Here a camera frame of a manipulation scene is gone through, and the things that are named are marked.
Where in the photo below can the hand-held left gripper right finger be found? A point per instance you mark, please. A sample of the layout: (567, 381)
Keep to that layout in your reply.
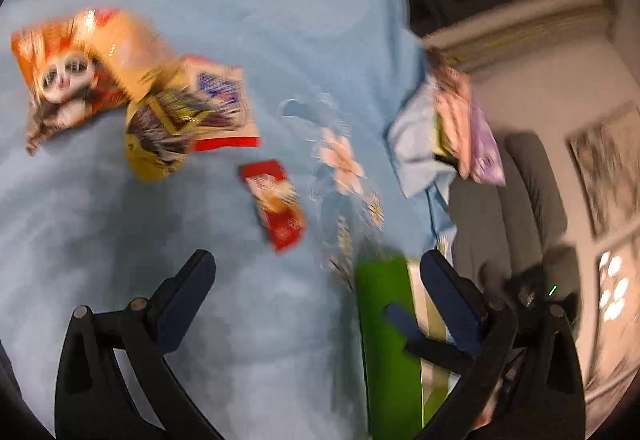
(447, 300)

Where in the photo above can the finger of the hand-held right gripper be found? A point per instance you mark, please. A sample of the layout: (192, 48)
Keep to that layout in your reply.
(402, 320)

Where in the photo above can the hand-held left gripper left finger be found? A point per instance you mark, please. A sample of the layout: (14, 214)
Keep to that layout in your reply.
(182, 300)

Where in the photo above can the green box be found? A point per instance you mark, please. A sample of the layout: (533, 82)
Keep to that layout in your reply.
(385, 380)

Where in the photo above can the small red snack packet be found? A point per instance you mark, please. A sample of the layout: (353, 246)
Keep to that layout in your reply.
(275, 205)

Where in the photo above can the white and red snack packet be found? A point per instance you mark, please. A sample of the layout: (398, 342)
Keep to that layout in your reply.
(220, 85)

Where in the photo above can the orange cartoon-face snack bag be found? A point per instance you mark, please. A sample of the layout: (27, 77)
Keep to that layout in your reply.
(60, 70)

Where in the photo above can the grey sofa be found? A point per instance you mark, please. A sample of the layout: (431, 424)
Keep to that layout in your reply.
(525, 180)

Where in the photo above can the yellow crumpled snack bag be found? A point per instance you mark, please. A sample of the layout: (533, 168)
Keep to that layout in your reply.
(155, 145)

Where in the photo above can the folded light blue cloth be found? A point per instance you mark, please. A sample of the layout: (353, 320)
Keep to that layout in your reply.
(410, 145)

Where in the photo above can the stack of pink purple packets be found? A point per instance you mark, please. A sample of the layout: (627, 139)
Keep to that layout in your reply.
(465, 130)

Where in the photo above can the framed wall picture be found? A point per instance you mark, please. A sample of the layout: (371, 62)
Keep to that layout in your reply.
(610, 165)

